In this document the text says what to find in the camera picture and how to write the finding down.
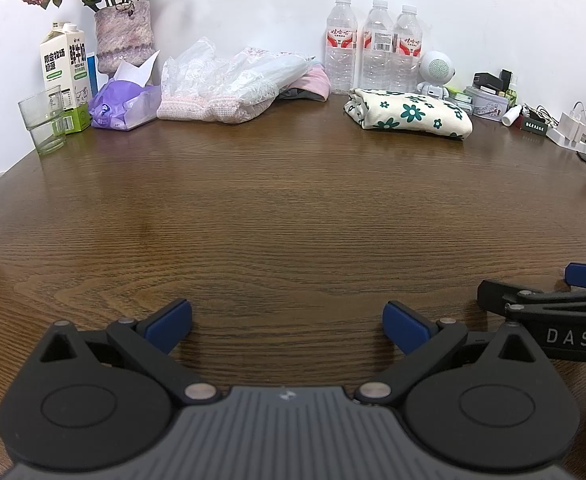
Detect pale green packet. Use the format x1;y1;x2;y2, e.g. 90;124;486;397
447;86;474;116

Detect folded cream floral cloth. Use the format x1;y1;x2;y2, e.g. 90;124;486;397
344;88;474;142

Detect black cables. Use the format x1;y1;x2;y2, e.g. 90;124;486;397
523;105;560;127

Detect purple tissue pack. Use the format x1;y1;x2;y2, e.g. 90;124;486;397
89;51;162;132

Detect clear water bottle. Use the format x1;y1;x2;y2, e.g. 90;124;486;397
393;5;424;93
325;0;358;95
362;0;394;92

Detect pink knit white tulle dress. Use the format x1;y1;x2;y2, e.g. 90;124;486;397
157;36;280;125

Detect white green milk carton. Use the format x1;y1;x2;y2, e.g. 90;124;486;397
39;21;94;134

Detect white power strip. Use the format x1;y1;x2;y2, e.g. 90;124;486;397
547;127;586;157

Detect grey cloth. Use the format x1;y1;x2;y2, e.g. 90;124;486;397
277;87;324;102

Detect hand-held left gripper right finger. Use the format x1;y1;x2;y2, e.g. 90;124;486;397
355;300;548;406

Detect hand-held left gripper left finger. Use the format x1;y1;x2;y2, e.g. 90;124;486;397
37;298;222;406

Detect clear glass cup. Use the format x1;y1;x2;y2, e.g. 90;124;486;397
28;119;68;156
18;85;64;133

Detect black desk gadget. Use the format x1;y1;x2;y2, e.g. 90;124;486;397
473;72;506;95

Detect plain pink cloth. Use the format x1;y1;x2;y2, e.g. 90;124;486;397
289;67;332;102

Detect white charger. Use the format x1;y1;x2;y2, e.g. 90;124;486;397
558;111;584;145

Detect white robot speaker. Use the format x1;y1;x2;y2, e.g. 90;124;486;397
417;50;458;100

